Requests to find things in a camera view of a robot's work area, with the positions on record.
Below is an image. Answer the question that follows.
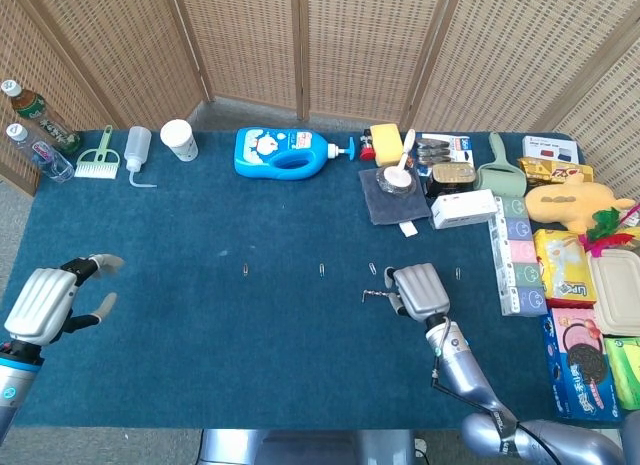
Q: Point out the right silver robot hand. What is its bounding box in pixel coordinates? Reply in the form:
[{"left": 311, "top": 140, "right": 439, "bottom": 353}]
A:
[{"left": 382, "top": 262, "right": 451, "bottom": 322}]

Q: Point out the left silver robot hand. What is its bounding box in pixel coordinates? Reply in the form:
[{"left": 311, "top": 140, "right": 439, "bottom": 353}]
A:
[{"left": 3, "top": 253, "right": 126, "bottom": 347}]

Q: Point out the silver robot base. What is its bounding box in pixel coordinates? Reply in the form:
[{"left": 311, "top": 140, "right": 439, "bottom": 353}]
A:
[{"left": 197, "top": 428, "right": 419, "bottom": 465}]

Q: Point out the grey microfibre cloth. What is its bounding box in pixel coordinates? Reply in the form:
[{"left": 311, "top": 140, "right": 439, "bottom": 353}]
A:
[{"left": 357, "top": 166, "right": 433, "bottom": 237}]

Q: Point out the white cardboard box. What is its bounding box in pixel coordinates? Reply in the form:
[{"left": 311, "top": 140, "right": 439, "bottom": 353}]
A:
[{"left": 429, "top": 188, "right": 500, "bottom": 231}]

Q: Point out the long pastel tissue pack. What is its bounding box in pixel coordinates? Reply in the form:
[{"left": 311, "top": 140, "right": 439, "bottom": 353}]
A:
[{"left": 487, "top": 194, "right": 549, "bottom": 317}]

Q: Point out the white spoon with bowl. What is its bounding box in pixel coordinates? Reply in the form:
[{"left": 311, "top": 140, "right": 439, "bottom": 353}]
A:
[{"left": 382, "top": 128, "right": 417, "bottom": 188}]

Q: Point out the gold black meat tin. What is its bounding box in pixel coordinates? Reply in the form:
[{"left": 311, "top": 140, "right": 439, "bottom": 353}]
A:
[{"left": 424, "top": 161, "right": 477, "bottom": 200}]

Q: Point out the sage green plastic scoop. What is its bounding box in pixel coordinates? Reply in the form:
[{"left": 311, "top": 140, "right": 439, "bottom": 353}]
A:
[{"left": 472, "top": 131, "right": 528, "bottom": 196}]

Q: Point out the yellow biscuit packet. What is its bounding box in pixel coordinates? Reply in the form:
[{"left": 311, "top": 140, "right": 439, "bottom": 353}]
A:
[{"left": 532, "top": 228, "right": 599, "bottom": 310}]

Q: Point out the binder clips pack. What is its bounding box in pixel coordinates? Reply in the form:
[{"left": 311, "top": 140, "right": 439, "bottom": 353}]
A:
[{"left": 414, "top": 132, "right": 476, "bottom": 177}]

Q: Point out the yellow sponge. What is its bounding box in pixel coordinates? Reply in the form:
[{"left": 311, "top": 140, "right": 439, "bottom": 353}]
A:
[{"left": 368, "top": 123, "right": 405, "bottom": 168}]

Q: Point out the clear water bottle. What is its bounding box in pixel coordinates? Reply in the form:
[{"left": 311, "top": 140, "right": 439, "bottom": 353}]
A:
[{"left": 5, "top": 122, "right": 75, "bottom": 184}]

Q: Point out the green white hand brush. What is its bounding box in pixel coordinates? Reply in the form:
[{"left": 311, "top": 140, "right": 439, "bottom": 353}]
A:
[{"left": 73, "top": 124, "right": 122, "bottom": 180}]

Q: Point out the yellow plush toy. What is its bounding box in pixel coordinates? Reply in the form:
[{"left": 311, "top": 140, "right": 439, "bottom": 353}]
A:
[{"left": 523, "top": 172, "right": 636, "bottom": 235}]

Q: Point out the blue pink cookie box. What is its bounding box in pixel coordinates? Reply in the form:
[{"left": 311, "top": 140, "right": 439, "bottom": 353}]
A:
[{"left": 540, "top": 307, "right": 624, "bottom": 422}]

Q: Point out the gold snack packet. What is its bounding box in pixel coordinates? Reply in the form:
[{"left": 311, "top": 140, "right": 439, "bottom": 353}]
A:
[{"left": 516, "top": 156, "right": 595, "bottom": 185}]

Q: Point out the blue table carpet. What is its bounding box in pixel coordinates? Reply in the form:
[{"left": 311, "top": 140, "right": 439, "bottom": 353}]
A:
[{"left": 0, "top": 129, "right": 626, "bottom": 431}]

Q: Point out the white squeeze wash bottle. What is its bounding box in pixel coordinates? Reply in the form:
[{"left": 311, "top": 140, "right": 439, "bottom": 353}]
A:
[{"left": 122, "top": 125, "right": 158, "bottom": 190}]

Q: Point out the green tea bottle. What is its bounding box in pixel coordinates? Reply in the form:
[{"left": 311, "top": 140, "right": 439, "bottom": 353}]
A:
[{"left": 0, "top": 78, "right": 83, "bottom": 155}]

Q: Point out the white box red blue print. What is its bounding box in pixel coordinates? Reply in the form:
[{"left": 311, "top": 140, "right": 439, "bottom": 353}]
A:
[{"left": 521, "top": 135, "right": 581, "bottom": 167}]

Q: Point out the beige lidded food container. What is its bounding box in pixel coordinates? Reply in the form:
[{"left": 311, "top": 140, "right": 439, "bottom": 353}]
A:
[{"left": 585, "top": 249, "right": 640, "bottom": 336}]

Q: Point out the green red feather toy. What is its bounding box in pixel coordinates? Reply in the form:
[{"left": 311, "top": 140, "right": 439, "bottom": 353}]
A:
[{"left": 578, "top": 201, "right": 640, "bottom": 260}]

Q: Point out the blue detergent pump bottle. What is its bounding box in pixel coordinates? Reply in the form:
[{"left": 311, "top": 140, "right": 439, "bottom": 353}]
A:
[{"left": 233, "top": 126, "right": 357, "bottom": 181}]

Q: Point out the white paper cup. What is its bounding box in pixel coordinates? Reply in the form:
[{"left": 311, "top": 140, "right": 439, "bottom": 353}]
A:
[{"left": 159, "top": 119, "right": 200, "bottom": 163}]

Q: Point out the green packet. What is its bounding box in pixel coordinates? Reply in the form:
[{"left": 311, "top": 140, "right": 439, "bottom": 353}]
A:
[{"left": 602, "top": 336, "right": 640, "bottom": 412}]

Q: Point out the wicker folding screen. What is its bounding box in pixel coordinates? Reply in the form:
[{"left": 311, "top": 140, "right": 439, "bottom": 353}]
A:
[{"left": 0, "top": 0, "right": 640, "bottom": 201}]

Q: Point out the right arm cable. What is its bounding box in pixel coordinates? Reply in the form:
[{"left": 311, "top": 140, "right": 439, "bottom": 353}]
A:
[{"left": 429, "top": 318, "right": 571, "bottom": 465}]

